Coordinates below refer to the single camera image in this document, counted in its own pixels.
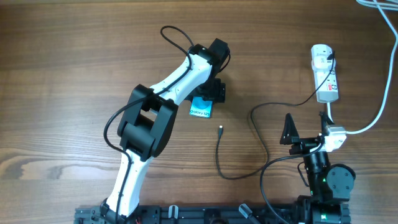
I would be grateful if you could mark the teal Galaxy smartphone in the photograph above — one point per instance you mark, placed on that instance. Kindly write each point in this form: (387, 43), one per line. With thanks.
(201, 108)

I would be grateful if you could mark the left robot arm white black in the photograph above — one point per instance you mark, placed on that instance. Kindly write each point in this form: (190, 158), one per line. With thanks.
(148, 120)

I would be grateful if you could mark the white power strip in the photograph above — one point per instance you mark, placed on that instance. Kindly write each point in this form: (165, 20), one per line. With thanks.
(325, 81)

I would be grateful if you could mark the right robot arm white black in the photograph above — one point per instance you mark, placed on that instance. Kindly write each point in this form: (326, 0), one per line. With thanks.
(330, 185)

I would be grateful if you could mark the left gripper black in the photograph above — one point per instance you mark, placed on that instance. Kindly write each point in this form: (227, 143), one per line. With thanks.
(216, 94)

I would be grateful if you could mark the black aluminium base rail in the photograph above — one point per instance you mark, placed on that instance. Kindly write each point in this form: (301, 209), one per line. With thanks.
(242, 214)

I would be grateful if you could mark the white charger adapter plug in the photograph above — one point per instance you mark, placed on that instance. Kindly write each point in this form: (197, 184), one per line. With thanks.
(322, 63)

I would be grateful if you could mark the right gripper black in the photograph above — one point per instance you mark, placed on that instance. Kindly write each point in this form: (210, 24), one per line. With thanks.
(303, 144)

